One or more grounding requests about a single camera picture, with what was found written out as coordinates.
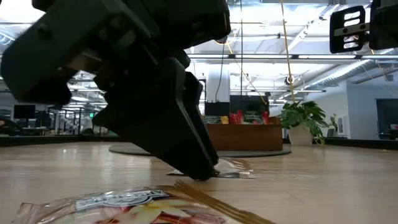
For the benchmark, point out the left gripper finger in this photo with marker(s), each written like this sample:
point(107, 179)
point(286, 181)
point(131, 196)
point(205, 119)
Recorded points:
point(194, 96)
point(161, 124)

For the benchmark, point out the strawberry tea packet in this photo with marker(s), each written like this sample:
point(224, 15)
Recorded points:
point(252, 116)

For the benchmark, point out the wooden tea organiser box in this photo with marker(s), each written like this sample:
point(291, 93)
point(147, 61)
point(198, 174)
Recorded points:
point(248, 137)

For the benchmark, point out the white square pillar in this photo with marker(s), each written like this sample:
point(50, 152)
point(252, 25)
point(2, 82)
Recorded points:
point(217, 81)

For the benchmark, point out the long ceiling light strip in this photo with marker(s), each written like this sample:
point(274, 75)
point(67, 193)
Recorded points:
point(264, 56)

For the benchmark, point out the grey round woven placemat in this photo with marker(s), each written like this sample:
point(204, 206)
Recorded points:
point(264, 153)

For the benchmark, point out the black background monitor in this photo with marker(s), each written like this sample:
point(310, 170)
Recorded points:
point(24, 111)

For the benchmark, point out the green potted plant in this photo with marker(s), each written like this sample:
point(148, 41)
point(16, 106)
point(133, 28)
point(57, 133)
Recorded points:
point(306, 115)

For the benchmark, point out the wall picture frame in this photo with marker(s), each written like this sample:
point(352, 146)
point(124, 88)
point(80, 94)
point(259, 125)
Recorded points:
point(340, 125)

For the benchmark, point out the black aluminium table frame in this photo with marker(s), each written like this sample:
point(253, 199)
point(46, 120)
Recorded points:
point(31, 140)

